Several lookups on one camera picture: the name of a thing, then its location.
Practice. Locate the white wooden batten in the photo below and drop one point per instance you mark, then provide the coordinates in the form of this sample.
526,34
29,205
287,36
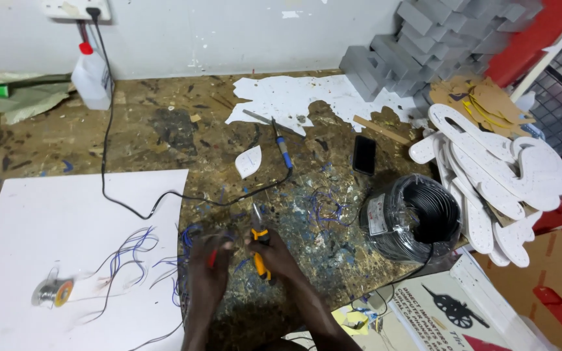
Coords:
543,63

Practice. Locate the yellow paper scrap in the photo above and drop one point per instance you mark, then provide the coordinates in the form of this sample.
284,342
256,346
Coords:
354,321

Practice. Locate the torn white sheet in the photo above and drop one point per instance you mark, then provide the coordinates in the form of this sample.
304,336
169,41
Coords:
310,100

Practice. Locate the printed cannon sign board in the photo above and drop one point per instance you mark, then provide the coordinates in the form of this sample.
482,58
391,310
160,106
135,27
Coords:
449,312

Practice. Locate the person's left hand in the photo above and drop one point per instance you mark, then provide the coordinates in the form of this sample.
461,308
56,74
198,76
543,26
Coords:
206,273

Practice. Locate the pile of white perforated cutouts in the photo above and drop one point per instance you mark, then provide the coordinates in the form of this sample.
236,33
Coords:
495,180

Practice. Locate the white bottle red cap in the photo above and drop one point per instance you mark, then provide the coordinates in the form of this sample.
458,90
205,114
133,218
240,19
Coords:
91,78

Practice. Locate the white perforated strip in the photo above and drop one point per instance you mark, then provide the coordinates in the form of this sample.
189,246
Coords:
495,302

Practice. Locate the metal ruler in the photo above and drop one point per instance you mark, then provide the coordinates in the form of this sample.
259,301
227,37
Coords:
269,122

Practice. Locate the pile of brown cardboard cutouts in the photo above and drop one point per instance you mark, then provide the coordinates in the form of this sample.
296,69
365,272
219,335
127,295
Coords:
481,105

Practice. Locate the wooden stick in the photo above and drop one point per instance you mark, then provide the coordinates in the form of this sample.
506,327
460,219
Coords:
381,129

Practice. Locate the red panel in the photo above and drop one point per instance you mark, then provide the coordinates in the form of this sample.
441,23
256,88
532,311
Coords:
530,39

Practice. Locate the person's right hand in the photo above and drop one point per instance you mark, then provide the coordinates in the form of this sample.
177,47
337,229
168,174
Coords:
275,258

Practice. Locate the stack of grey foam blocks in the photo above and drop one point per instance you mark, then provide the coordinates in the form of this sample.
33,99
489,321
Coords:
427,44

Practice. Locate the green plastic sheet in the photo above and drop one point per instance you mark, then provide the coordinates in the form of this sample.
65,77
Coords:
17,97

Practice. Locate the small white leaf cutout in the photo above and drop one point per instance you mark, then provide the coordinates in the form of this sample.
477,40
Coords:
248,162

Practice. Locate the white wall socket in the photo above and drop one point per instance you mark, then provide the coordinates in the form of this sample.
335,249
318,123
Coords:
77,9

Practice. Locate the large white board sheet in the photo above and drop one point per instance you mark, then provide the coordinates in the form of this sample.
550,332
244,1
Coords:
73,263

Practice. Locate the orange red cardboard box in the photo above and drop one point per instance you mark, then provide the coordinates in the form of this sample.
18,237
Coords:
549,287

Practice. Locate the person's left fingers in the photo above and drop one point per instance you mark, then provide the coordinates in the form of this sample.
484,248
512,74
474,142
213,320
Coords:
215,246

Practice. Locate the person's right fingers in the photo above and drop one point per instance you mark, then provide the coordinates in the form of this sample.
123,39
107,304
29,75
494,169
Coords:
257,243

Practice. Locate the black smartphone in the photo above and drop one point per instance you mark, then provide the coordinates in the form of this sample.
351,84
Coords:
364,155

